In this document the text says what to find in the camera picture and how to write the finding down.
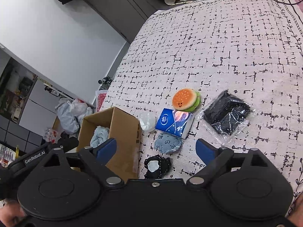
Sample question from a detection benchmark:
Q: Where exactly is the fluffy blue plush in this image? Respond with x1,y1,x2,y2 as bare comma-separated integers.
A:
90,126,109,148

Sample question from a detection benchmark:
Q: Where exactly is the black item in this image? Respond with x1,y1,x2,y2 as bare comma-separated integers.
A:
199,90,254,136

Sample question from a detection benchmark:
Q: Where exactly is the blue tissue pack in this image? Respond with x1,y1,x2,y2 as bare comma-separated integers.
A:
155,108,194,139

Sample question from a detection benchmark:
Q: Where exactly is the small blue denim pouch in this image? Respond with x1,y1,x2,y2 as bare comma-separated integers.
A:
154,133,183,154

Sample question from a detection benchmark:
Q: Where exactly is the white soft bundle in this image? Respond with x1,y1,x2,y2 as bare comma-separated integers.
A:
139,112,156,132

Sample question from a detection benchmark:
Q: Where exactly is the orange burger plush toy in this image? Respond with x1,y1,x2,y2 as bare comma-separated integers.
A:
172,88,201,112

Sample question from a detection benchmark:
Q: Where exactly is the person's left hand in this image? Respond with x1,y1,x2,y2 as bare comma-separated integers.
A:
1,200,26,227

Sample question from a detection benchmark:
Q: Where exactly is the person's right hand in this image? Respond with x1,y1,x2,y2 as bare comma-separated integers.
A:
288,193,303,227

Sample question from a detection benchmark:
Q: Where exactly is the brown cardboard box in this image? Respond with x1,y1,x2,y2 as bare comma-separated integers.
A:
76,107,141,181

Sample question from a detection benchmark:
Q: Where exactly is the red white package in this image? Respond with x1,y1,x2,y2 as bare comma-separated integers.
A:
43,128,58,144

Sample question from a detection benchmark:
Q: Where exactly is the grey plastic bag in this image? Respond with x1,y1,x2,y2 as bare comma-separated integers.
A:
55,98,80,135

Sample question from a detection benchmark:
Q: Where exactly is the white plastic bag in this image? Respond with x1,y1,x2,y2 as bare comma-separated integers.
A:
70,99,93,126

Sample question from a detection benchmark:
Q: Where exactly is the black lace white pad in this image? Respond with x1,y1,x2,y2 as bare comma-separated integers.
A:
144,155,172,179

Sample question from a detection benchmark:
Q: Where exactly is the red patterned plastic bag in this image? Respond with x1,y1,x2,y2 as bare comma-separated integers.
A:
95,90,107,112

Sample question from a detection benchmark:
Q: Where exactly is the black toy vehicle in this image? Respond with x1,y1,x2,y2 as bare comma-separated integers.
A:
98,76,112,85

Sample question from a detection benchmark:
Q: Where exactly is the white shelf cabinet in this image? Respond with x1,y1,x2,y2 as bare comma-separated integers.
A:
1,50,61,153

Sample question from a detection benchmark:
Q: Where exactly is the white black patterned bedspread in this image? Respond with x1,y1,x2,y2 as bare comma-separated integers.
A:
103,0,302,215

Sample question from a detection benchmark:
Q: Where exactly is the dark grey wardrobe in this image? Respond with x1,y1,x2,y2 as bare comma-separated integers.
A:
83,0,169,43

